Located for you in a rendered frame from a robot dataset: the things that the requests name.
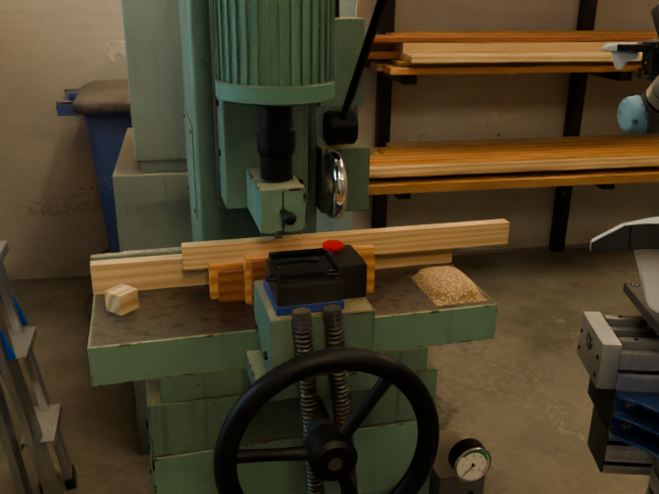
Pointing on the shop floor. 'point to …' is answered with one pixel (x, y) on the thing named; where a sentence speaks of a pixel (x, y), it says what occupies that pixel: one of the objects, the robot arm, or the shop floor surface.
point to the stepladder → (41, 432)
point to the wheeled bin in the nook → (102, 142)
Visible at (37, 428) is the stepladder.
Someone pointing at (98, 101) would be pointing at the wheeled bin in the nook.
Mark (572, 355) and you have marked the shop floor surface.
